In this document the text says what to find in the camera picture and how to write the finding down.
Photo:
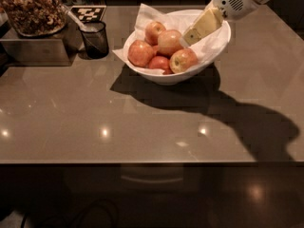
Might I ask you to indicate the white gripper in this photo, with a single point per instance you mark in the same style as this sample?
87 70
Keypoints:
235 3

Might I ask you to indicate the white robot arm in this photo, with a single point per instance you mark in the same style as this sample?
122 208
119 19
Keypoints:
213 16

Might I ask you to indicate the right yellow-red apple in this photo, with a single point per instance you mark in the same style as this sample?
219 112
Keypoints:
182 59

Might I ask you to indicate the white ceramic bowl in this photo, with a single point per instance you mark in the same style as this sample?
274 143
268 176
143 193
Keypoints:
177 76

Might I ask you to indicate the white paper napkin liner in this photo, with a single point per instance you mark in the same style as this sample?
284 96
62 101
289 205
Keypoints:
152 15

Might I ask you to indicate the black mesh cup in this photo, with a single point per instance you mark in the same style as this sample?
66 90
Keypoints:
95 39

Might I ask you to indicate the black white fiducial marker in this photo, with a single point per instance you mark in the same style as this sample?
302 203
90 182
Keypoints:
89 13

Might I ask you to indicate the white plastic spoon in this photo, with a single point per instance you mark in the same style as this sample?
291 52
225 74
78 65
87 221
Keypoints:
79 23

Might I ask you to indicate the metal box stand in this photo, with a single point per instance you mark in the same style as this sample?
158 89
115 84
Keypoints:
57 50

